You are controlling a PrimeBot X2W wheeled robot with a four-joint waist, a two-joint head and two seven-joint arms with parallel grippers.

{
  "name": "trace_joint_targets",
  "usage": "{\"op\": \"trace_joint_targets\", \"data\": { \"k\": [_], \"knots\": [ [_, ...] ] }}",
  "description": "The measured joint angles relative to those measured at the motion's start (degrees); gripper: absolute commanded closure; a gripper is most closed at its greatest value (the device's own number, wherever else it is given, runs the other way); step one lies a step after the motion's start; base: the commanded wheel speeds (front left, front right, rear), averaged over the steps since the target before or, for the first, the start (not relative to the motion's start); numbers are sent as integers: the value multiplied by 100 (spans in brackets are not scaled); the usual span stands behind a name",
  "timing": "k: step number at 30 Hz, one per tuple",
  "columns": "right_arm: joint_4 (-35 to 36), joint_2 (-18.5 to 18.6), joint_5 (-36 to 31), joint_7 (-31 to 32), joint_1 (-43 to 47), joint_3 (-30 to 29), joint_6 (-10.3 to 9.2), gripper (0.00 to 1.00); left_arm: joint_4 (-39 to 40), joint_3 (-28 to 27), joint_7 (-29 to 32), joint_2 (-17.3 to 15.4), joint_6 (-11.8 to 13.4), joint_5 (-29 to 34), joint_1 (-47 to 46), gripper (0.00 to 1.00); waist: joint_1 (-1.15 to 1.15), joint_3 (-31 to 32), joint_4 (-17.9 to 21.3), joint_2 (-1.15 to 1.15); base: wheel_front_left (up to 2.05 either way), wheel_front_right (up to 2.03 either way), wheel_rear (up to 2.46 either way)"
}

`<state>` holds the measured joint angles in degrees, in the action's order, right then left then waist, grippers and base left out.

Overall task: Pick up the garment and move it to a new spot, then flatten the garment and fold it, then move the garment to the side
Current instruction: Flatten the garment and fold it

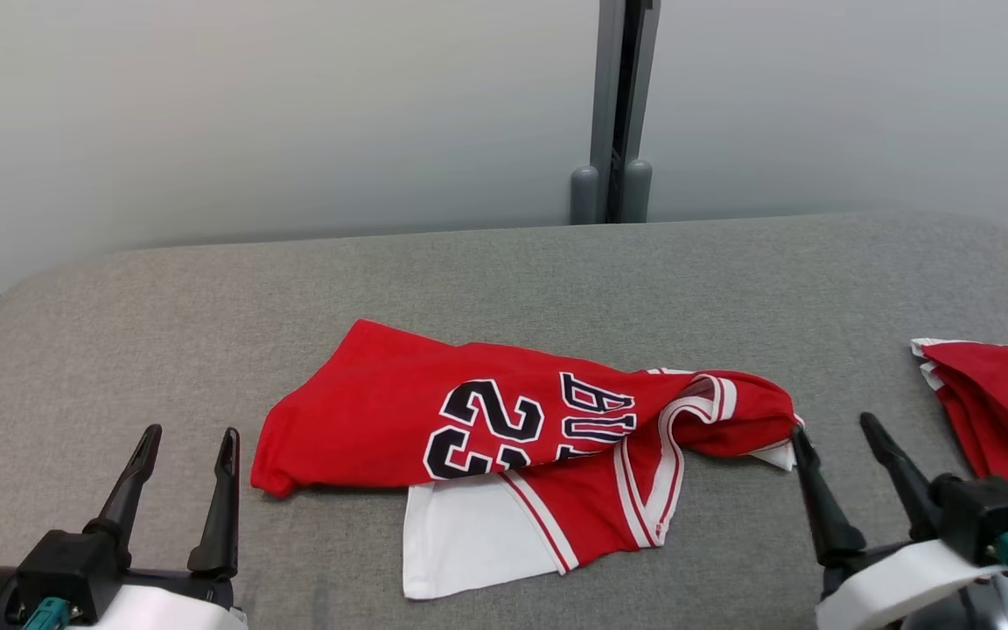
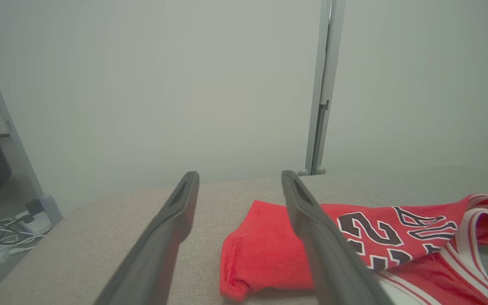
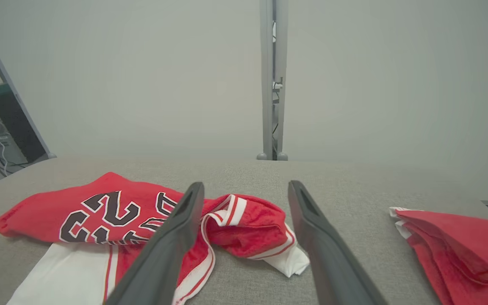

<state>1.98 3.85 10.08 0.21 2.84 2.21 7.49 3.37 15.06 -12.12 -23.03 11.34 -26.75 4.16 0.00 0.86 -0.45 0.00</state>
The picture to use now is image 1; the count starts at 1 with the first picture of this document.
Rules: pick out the grey partition post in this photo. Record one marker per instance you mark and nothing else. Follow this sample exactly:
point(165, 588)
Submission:
point(613, 105)

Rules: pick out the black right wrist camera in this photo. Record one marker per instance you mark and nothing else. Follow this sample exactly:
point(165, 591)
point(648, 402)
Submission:
point(985, 516)

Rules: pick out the red white basketball jersey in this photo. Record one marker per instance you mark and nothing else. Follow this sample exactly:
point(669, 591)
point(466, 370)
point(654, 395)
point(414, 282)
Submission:
point(364, 411)

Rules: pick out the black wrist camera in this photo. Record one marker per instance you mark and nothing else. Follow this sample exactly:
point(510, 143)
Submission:
point(985, 516)
point(71, 564)

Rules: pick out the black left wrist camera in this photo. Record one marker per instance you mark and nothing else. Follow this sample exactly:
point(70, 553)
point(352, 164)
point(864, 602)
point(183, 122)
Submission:
point(71, 564)

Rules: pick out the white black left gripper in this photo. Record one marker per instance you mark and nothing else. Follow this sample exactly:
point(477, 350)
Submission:
point(163, 608)

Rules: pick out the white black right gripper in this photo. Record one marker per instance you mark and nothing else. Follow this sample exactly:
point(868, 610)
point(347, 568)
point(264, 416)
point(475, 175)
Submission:
point(889, 586)

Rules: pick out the red shorts with white stripe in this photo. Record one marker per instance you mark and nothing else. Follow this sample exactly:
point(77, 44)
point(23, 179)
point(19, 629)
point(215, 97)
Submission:
point(1003, 402)

